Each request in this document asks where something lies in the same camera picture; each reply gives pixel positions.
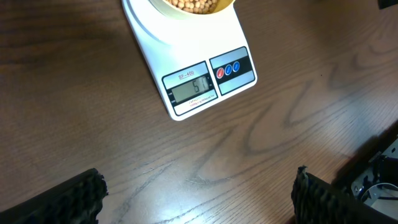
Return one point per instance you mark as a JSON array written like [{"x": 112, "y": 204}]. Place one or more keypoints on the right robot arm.
[{"x": 386, "y": 3}]

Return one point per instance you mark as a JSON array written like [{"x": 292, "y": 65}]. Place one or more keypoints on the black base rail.
[{"x": 370, "y": 176}]

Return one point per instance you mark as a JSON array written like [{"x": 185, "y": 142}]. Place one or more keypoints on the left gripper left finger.
[{"x": 76, "y": 200}]

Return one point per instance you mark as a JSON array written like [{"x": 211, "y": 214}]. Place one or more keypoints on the white digital kitchen scale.
[{"x": 195, "y": 63}]

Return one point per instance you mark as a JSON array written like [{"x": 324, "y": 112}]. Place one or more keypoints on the soybeans in bowl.
[{"x": 195, "y": 6}]

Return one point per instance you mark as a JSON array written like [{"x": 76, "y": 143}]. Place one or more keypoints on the pale yellow bowl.
[{"x": 170, "y": 11}]

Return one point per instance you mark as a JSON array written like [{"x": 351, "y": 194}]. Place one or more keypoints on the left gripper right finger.
[{"x": 317, "y": 202}]

